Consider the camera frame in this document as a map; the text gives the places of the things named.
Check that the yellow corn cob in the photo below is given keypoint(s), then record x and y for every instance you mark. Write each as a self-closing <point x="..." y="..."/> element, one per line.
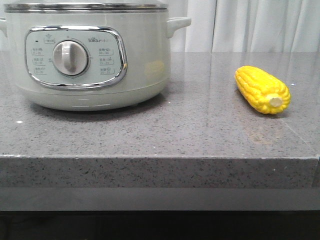
<point x="264" y="92"/>

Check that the glass pot lid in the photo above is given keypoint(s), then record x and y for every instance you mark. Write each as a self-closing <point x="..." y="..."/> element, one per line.
<point x="79" y="5"/>

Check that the pale green electric cooking pot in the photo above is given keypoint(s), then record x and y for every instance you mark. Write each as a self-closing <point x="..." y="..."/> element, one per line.
<point x="90" y="60"/>

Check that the white pleated curtain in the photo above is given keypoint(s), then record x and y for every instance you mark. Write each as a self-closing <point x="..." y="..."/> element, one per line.
<point x="247" y="25"/>

